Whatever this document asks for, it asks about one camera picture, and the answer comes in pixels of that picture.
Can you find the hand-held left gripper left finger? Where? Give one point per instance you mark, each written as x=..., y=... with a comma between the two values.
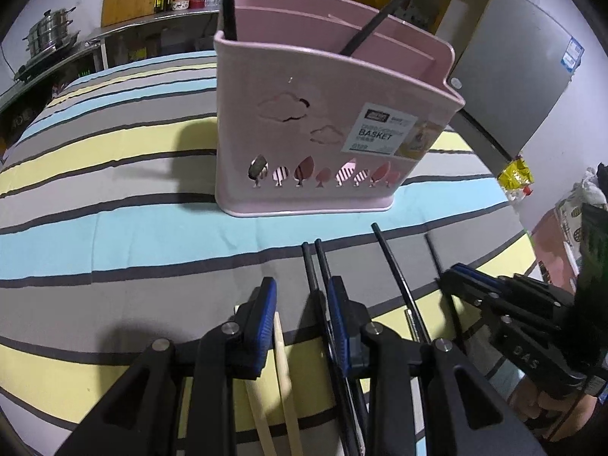
x=266, y=323

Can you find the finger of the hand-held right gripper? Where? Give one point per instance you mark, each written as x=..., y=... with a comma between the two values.
x=465, y=289
x=479, y=275

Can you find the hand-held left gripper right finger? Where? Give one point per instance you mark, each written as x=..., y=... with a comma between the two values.
x=335, y=323

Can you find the black chopstick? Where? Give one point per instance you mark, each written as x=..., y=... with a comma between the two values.
x=323, y=261
x=311, y=268
x=396, y=275
x=229, y=0
x=384, y=12
x=433, y=251

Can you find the wooden chopstick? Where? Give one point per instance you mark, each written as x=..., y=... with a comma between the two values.
x=259, y=418
x=284, y=370

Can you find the pink plastic utensil basket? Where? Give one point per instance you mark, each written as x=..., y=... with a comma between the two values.
x=285, y=118

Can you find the person's right hand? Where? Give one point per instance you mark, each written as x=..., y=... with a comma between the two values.
x=536, y=411

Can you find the silver metal utensil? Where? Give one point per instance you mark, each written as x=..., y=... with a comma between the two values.
x=411, y=325

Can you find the white plastic bag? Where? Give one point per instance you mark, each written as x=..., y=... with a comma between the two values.
x=518, y=194

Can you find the floral fabric bundle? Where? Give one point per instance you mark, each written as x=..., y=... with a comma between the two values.
x=570, y=218

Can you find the yellow snack bag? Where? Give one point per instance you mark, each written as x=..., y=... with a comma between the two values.
x=515, y=173

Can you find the striped bed sheet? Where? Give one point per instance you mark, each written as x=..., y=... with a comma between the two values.
x=118, y=228

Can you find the grey refrigerator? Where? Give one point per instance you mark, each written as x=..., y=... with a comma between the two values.
x=522, y=57

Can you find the steel kitchen counter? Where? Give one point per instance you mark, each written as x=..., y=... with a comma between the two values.
x=118, y=33

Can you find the gas stove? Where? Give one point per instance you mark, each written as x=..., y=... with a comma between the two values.
x=35, y=66

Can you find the steel steamer pot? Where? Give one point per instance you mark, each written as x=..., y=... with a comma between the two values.
x=50, y=31

